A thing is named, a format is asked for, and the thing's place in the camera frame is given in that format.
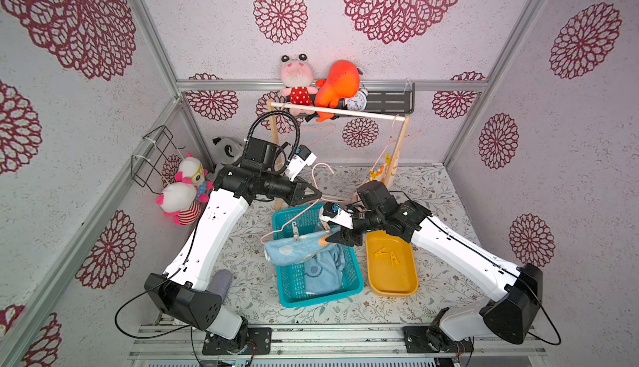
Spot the teal plastic basket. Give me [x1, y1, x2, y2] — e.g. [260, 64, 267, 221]
[266, 203, 364, 308]

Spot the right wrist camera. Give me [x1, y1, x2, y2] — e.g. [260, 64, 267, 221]
[319, 202, 354, 229]

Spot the grey slipper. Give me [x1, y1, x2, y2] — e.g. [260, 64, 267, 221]
[207, 270, 233, 302]

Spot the blue spotted towel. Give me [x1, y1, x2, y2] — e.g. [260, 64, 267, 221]
[265, 230, 344, 266]

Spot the grey husky plush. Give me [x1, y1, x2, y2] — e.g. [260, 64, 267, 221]
[210, 137, 244, 172]

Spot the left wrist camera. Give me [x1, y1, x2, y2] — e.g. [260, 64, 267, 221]
[285, 145, 317, 182]

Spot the wooden clothes rack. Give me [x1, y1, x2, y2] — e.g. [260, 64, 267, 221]
[265, 98, 411, 211]

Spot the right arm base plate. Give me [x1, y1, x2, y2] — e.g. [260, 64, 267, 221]
[402, 325, 474, 355]

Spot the grey clothespin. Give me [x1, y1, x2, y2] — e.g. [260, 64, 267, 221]
[291, 221, 301, 242]

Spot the light blue towel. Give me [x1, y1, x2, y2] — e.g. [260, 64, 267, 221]
[304, 244, 345, 295]

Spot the white plush striped outfit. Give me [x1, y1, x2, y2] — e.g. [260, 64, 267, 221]
[156, 182, 201, 225]

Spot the pink frog plush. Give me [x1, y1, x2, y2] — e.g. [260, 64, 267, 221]
[279, 54, 318, 107]

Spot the tan clothespin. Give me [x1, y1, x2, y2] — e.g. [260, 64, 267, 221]
[320, 221, 330, 235]

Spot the black wire wall basket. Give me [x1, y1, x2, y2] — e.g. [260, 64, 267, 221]
[129, 125, 186, 195]

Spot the white orange patterned towel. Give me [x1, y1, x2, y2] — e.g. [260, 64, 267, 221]
[369, 165, 394, 188]

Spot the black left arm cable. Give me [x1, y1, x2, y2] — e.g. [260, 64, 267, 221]
[113, 286, 193, 340]

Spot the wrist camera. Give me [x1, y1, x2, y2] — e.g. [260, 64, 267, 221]
[319, 202, 354, 229]
[285, 145, 317, 182]

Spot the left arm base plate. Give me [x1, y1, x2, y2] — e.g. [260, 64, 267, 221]
[202, 326, 273, 356]

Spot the black wall shelf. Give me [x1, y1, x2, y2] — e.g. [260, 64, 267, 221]
[364, 83, 415, 116]

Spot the yellow plastic tray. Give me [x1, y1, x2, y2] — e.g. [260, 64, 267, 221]
[365, 230, 419, 297]

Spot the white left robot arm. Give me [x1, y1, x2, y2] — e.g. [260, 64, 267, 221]
[145, 138, 322, 348]

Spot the clothespin in tray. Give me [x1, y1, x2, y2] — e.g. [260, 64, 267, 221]
[389, 251, 400, 266]

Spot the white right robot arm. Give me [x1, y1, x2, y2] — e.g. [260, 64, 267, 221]
[319, 181, 543, 352]

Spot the orange plush toy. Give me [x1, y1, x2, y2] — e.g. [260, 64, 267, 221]
[314, 60, 360, 108]

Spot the white alarm clock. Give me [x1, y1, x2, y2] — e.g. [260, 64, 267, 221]
[344, 87, 369, 112]

